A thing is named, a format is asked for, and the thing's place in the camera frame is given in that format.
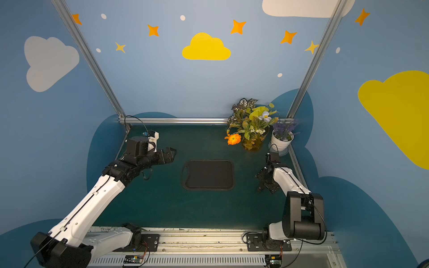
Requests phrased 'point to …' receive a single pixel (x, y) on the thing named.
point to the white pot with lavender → (282, 135)
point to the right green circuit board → (276, 261)
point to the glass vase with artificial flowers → (249, 124)
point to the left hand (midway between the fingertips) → (168, 149)
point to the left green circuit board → (133, 259)
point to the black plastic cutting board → (209, 175)
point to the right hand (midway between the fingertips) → (265, 180)
